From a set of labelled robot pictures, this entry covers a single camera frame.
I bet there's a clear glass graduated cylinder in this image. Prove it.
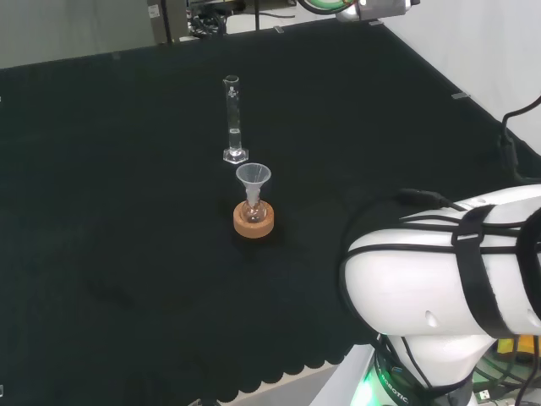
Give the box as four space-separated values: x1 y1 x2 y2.
222 74 250 165

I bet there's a small round-bottom glass flask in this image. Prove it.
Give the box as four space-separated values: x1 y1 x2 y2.
243 196 266 224

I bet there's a clear plastic funnel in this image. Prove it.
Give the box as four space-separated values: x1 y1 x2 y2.
235 162 272 208

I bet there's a black bench cloth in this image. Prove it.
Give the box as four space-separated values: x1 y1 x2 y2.
0 20 541 403

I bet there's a grey metal cabinet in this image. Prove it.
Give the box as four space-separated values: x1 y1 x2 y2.
146 0 189 46

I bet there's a cork ring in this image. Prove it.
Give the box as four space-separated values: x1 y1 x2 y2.
232 200 276 240

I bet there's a black cable bundle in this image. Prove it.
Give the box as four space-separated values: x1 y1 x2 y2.
188 8 229 41

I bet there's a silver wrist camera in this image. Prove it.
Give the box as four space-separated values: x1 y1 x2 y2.
336 0 413 22

